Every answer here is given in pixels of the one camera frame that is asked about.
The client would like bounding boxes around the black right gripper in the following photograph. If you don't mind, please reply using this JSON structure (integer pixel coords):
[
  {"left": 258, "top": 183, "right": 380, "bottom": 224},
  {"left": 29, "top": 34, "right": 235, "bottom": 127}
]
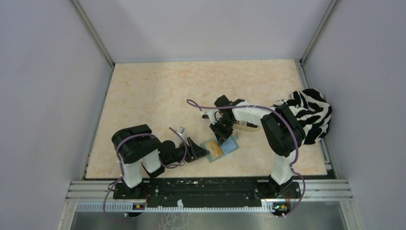
[{"left": 209, "top": 117, "right": 236, "bottom": 146}]

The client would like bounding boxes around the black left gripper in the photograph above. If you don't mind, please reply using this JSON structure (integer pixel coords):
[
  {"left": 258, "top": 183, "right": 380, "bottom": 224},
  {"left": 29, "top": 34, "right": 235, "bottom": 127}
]
[{"left": 164, "top": 136, "right": 210, "bottom": 166}]

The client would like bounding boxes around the gold card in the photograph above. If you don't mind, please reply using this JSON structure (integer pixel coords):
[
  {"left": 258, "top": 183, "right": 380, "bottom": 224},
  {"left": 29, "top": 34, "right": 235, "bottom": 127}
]
[{"left": 204, "top": 140, "right": 223, "bottom": 159}]

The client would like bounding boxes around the green card holder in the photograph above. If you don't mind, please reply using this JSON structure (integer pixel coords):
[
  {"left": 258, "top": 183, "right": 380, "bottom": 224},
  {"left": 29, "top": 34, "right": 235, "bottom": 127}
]
[{"left": 200, "top": 134, "right": 239, "bottom": 163}]

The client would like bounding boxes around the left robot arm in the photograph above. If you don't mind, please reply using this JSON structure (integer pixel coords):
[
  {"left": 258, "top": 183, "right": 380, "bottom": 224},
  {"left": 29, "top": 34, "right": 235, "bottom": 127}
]
[{"left": 112, "top": 124, "right": 210, "bottom": 198}]

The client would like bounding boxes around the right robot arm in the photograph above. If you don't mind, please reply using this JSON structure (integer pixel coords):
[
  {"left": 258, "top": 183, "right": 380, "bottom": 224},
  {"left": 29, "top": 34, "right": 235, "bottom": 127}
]
[{"left": 204, "top": 95, "right": 305, "bottom": 197}]

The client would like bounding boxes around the cream oval card tray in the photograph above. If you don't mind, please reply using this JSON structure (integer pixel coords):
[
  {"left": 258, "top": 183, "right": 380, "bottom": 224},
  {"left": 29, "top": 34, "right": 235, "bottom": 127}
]
[{"left": 233, "top": 121, "right": 261, "bottom": 132}]

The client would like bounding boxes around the zebra striped cloth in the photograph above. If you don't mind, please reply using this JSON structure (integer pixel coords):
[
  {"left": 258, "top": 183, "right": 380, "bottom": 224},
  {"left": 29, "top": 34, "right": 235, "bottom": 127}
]
[{"left": 272, "top": 88, "right": 332, "bottom": 145}]

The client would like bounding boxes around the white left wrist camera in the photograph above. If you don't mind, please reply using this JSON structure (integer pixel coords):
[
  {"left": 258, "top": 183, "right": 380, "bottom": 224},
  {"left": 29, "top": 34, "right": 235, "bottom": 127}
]
[{"left": 176, "top": 126, "right": 185, "bottom": 137}]

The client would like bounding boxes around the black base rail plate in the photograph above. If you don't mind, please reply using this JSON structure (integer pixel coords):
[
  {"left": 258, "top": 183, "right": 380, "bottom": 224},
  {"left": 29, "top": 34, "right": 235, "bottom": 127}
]
[{"left": 113, "top": 176, "right": 301, "bottom": 208}]

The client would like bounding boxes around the aluminium frame rail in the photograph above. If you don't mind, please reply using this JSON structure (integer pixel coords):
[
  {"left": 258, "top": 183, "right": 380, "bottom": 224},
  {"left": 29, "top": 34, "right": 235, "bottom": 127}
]
[{"left": 66, "top": 177, "right": 353, "bottom": 201}]

